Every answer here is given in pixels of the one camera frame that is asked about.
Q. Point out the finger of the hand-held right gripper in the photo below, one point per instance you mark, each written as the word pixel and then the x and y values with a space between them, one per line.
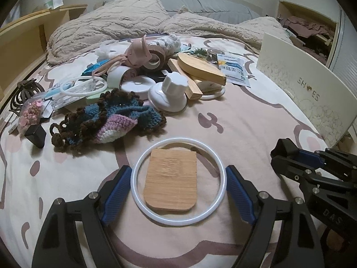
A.
pixel 309 158
pixel 287 167

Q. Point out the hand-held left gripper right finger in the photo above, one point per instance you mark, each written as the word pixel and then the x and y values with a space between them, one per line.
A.
pixel 239 198

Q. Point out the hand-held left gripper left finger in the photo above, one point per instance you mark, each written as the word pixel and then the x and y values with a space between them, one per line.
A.
pixel 117 194

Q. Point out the rounded wooden board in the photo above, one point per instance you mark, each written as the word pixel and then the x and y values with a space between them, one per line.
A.
pixel 170 181

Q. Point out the brown blue pink crochet piece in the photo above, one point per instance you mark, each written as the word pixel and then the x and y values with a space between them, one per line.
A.
pixel 111 122

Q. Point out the white shoe box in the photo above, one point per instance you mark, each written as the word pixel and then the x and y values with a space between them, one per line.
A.
pixel 301 83

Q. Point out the small black box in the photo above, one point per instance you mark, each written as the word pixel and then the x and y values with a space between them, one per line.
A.
pixel 36 135

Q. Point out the white knob suction cup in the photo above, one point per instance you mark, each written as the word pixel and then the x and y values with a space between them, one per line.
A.
pixel 170 89

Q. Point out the boat-shaped wooden tray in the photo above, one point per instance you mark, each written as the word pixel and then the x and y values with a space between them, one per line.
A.
pixel 200 68

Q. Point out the pale green case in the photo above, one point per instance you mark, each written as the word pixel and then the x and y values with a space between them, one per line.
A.
pixel 93 98

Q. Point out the white round lid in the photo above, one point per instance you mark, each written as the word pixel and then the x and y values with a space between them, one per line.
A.
pixel 136 86

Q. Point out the white blue medicine packet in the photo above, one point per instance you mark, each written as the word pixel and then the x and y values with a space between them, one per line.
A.
pixel 233 69

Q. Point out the clear plastic packet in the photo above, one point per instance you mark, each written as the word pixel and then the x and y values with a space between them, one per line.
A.
pixel 55 100

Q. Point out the bag of pink beads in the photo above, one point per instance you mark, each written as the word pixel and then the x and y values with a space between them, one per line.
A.
pixel 30 114

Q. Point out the white cylindrical cup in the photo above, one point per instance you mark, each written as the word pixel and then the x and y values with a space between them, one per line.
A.
pixel 118 75

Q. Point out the long wooden block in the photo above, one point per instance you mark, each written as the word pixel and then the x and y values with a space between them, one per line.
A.
pixel 192 88

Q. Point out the black round tin white sticker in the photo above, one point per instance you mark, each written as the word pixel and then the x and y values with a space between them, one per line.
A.
pixel 156 76

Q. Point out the blue plastic packet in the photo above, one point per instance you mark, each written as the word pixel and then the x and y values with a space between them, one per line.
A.
pixel 94 67

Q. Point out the pile of pink clothes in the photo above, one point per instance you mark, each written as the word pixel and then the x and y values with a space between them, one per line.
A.
pixel 306 28

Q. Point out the brown hair claw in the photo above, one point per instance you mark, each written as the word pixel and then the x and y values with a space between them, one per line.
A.
pixel 25 92

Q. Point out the white cotton fluff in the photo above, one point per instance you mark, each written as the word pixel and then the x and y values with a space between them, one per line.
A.
pixel 106 52

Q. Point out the open closet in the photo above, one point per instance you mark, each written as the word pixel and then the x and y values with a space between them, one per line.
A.
pixel 306 8

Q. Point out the white knitted fluffy item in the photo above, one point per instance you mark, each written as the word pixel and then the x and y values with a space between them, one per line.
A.
pixel 167 43

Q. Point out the beige textured blanket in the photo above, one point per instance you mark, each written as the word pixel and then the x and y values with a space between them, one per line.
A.
pixel 111 25

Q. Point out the grey pillow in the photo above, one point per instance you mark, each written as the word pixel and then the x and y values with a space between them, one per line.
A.
pixel 212 5

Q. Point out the wooden bedside shelf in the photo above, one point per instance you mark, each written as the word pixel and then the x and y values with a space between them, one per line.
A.
pixel 25 33

